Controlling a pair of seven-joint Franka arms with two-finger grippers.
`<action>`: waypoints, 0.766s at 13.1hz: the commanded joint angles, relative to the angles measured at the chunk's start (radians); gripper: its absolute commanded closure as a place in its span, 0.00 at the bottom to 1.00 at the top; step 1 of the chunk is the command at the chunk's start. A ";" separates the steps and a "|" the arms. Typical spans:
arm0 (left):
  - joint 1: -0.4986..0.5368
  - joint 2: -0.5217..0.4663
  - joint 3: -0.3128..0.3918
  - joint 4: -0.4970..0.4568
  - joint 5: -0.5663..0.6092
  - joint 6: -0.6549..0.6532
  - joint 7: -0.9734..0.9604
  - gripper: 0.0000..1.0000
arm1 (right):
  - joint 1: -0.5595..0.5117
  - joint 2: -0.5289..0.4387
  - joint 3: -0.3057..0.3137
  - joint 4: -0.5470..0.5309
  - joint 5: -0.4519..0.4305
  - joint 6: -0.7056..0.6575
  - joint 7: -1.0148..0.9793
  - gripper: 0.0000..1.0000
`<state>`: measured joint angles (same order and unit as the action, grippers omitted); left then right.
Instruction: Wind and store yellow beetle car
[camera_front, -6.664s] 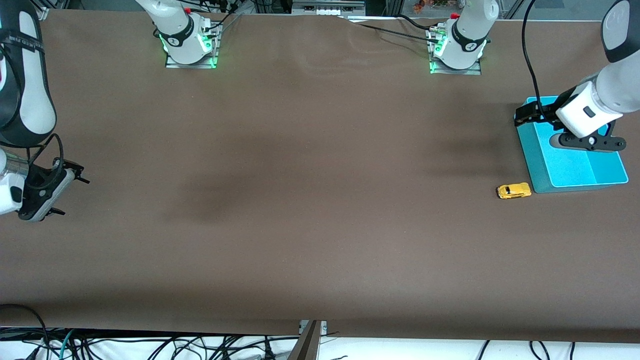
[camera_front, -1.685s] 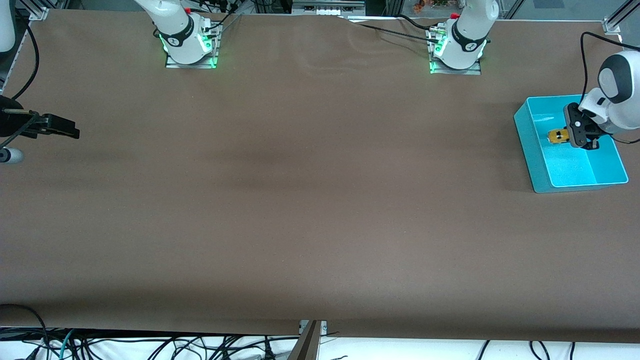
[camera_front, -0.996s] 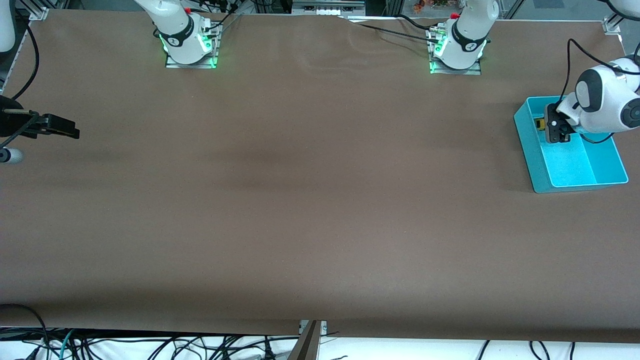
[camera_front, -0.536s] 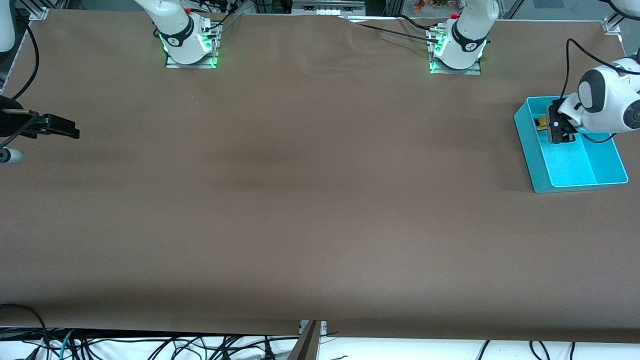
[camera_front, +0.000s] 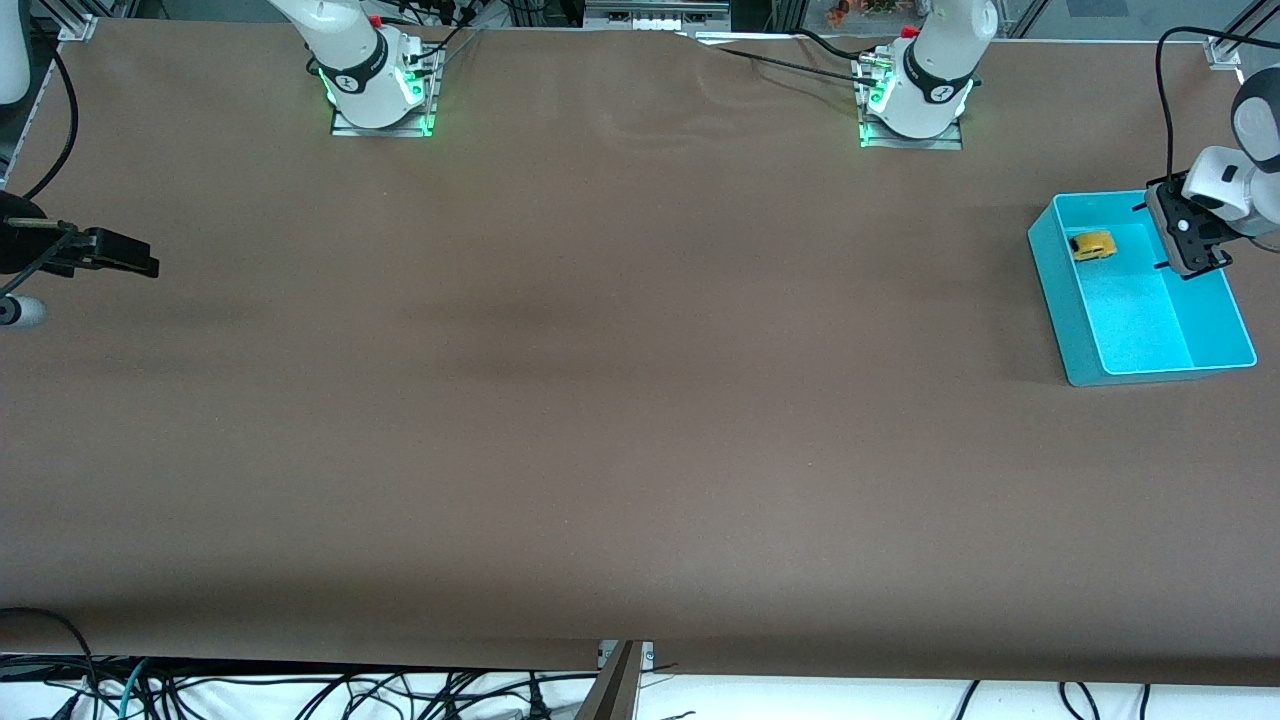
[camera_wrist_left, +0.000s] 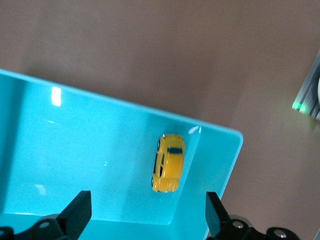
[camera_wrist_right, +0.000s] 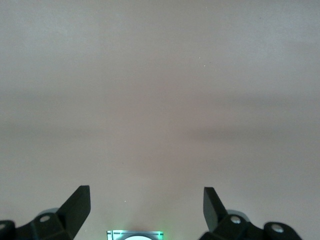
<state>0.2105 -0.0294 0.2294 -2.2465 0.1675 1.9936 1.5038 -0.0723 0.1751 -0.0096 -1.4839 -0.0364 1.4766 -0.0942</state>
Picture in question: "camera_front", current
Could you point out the teal plastic bin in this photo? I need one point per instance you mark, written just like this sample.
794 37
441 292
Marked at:
1140 330

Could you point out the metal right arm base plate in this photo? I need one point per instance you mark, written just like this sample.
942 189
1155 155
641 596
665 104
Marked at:
380 128

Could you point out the dark metal table strut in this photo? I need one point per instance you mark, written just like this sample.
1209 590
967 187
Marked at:
610 695

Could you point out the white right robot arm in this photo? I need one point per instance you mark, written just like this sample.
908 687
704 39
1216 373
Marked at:
350 60

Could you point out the yellow beetle toy car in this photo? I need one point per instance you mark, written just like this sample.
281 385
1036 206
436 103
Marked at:
1092 245

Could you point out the brown table mat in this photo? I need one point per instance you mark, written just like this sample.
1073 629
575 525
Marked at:
640 450

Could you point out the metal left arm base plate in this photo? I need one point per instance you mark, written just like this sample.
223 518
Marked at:
910 142

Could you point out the aluminium corner bracket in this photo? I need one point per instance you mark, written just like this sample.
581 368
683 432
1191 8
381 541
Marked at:
1225 52
75 28

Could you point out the small metal table bracket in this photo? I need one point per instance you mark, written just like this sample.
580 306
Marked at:
648 655

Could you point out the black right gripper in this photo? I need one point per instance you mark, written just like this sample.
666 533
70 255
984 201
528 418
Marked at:
20 244

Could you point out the white power strip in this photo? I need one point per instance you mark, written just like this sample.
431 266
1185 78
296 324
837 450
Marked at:
660 20

